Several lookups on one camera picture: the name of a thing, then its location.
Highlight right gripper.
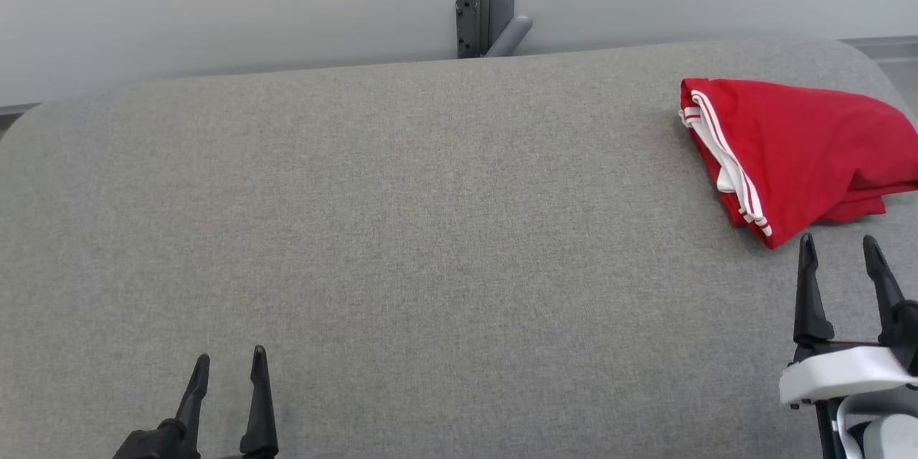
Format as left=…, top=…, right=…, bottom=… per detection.
left=780, top=233, right=918, bottom=410

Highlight grey fabric sofa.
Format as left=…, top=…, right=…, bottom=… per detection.
left=0, top=38, right=918, bottom=459

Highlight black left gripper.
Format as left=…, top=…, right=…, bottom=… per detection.
left=111, top=346, right=280, bottom=459

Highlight red jersey with black print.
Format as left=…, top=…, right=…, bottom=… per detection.
left=678, top=77, right=918, bottom=250

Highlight grey metal frame post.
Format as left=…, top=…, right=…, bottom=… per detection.
left=455, top=0, right=534, bottom=60

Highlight red shorts with white trim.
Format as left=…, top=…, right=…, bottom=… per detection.
left=825, top=186, right=918, bottom=224

